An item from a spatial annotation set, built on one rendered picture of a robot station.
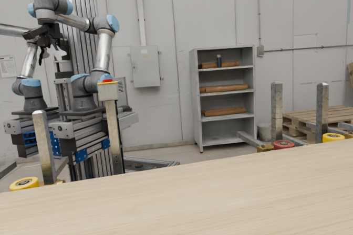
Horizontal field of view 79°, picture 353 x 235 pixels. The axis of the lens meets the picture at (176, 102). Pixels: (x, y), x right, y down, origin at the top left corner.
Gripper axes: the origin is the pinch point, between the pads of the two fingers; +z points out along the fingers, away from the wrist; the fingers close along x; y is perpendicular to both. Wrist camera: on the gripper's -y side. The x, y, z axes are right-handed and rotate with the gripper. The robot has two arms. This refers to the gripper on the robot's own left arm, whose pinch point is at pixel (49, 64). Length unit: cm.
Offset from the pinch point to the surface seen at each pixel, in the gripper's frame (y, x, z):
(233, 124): 295, -37, 104
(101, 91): -7.6, -36.8, 12.9
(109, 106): -5.1, -37.5, 19.1
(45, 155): -19.4, -16.6, 35.1
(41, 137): -19.6, -16.4, 28.3
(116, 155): -5, -38, 39
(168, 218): -29, -73, 42
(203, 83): 271, 5, 29
